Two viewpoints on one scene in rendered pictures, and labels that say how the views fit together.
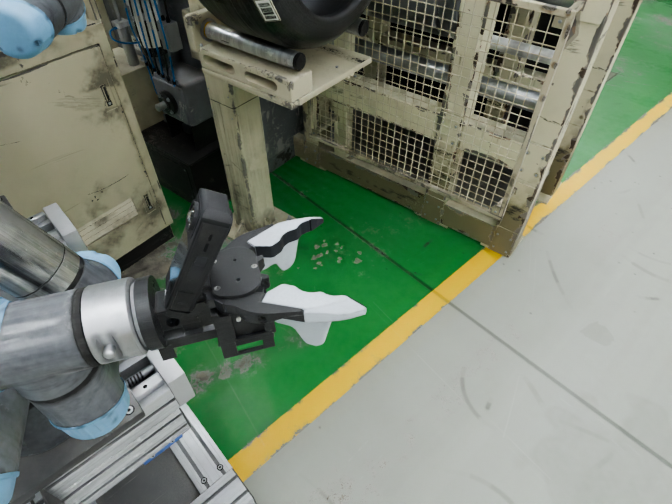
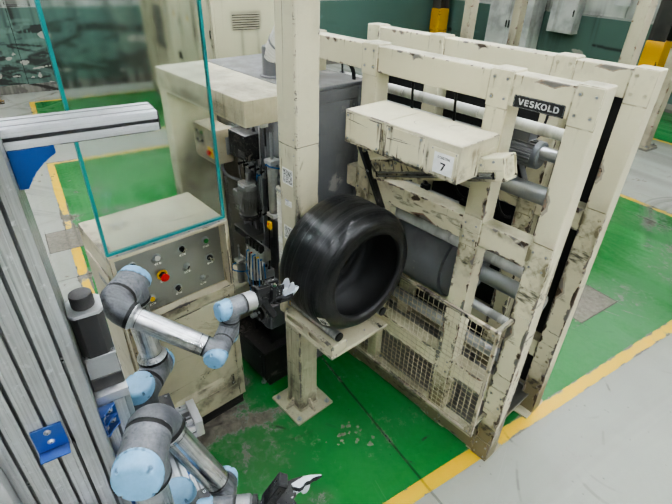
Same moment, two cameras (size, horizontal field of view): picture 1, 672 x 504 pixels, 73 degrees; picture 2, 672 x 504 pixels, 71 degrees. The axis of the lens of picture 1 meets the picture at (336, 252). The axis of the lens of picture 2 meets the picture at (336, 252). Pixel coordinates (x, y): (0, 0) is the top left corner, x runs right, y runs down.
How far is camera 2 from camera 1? 105 cm
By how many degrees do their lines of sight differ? 16
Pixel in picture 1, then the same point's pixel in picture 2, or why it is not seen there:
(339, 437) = not seen: outside the picture
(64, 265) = (223, 477)
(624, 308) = not seen: outside the picture
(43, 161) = (182, 358)
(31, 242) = (216, 469)
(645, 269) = (592, 491)
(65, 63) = (209, 306)
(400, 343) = not seen: outside the picture
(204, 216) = (279, 485)
